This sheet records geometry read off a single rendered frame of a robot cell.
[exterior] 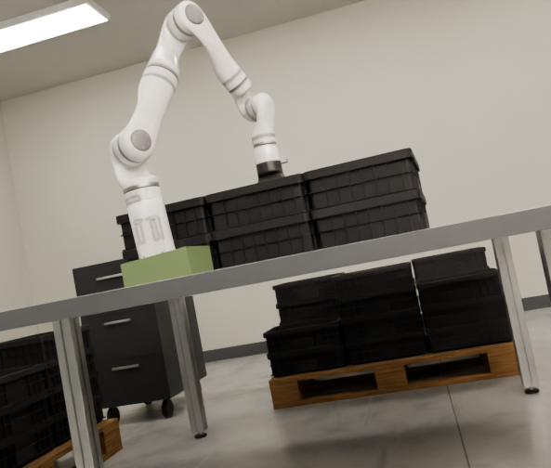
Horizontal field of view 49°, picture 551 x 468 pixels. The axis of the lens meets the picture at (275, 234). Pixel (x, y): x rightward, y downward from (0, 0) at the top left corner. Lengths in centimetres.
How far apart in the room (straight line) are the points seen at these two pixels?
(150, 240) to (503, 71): 422
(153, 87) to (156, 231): 38
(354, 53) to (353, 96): 36
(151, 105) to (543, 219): 96
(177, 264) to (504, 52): 430
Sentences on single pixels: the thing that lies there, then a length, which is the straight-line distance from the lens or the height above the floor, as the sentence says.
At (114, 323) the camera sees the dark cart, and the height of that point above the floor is 56.
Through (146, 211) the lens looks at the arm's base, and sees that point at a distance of 151.
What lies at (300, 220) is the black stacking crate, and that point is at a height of 80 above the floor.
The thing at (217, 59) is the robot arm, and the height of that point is 129.
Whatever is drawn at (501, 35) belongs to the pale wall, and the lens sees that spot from 544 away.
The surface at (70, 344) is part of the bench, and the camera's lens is 200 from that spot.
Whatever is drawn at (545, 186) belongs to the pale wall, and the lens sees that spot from 525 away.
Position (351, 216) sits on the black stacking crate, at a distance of 166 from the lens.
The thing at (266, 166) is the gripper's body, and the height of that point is 98.
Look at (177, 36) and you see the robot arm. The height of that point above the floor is 137.
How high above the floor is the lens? 68
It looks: 3 degrees up
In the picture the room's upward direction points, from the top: 11 degrees counter-clockwise
